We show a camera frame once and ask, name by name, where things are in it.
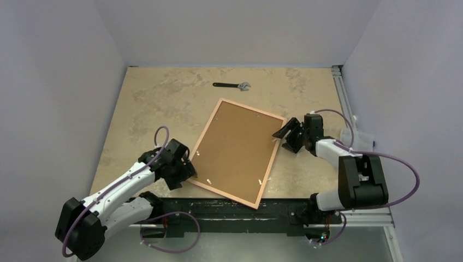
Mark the clear plastic parts box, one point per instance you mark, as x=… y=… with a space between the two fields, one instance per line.
x=362 y=141

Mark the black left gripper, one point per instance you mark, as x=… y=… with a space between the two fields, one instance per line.
x=187 y=171

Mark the black adjustable wrench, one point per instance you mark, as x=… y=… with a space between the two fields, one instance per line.
x=244 y=86

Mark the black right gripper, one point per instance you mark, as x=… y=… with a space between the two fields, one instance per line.
x=296 y=135

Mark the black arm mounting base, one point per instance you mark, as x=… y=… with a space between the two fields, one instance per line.
x=174 y=217

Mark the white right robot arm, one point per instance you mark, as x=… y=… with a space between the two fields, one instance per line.
x=361 y=181

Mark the aluminium rail frame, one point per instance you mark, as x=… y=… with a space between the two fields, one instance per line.
x=182 y=98

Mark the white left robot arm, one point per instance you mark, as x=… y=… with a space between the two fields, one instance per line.
x=84 y=225

